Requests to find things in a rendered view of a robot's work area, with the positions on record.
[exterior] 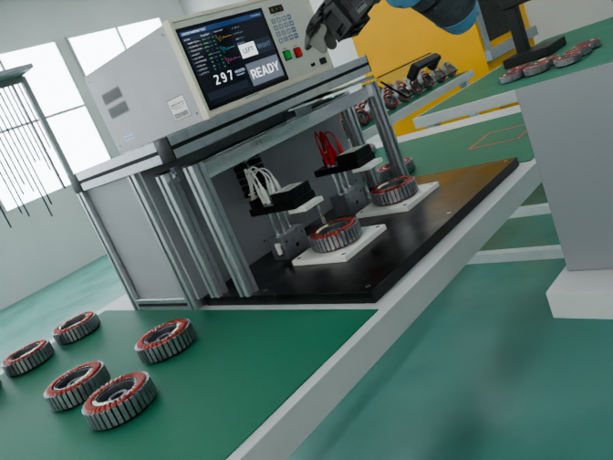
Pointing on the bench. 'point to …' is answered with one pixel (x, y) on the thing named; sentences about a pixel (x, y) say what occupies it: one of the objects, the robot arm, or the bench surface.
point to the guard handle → (423, 66)
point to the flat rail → (284, 132)
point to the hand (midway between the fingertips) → (307, 42)
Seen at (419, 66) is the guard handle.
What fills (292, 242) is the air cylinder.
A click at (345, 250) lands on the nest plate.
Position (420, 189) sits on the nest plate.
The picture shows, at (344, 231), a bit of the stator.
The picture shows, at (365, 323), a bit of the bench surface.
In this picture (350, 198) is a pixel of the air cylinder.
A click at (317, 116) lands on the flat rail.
